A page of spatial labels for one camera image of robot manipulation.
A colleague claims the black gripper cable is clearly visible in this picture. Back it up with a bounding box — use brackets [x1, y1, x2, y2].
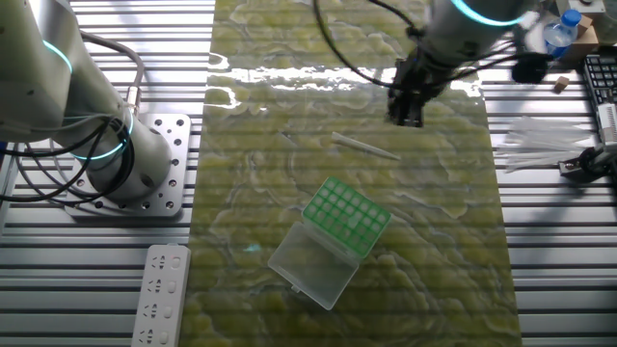
[311, 0, 401, 90]

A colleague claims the thick grey robot cable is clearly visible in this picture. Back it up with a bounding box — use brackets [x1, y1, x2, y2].
[78, 30, 147, 117]

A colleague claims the green pipette tip holder box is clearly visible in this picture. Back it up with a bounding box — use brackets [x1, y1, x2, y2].
[267, 175, 392, 311]

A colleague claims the white box with black knob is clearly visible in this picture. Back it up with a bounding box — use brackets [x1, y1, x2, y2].
[567, 0, 607, 14]

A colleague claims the clear water bottle blue cap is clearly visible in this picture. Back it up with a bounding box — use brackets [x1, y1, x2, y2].
[542, 8, 583, 62]

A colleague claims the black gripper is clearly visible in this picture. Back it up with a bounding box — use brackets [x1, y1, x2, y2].
[388, 52, 454, 129]

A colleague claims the ribbed silver depth camera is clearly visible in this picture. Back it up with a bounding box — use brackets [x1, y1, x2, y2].
[596, 102, 617, 146]

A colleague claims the black keyboard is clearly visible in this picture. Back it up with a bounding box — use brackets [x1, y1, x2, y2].
[582, 54, 617, 106]

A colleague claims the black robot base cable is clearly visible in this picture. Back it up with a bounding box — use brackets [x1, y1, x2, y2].
[0, 113, 137, 203]

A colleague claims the large clear pipette tip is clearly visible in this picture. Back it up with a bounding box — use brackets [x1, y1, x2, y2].
[331, 131, 402, 162]

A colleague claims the cardboard box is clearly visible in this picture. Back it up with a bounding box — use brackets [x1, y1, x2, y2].
[561, 13, 601, 63]

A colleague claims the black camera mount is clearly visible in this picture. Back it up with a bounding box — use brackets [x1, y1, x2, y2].
[558, 143, 617, 184]

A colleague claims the white power strip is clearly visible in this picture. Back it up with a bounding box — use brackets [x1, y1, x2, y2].
[130, 243, 193, 347]

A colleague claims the green marble pattern mat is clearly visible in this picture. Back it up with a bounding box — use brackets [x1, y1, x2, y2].
[178, 0, 523, 347]

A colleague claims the pile of clear pipette tips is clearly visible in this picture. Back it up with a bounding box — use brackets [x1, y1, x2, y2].
[494, 115, 599, 174]

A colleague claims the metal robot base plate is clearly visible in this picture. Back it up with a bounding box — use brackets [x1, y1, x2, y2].
[64, 113, 193, 219]

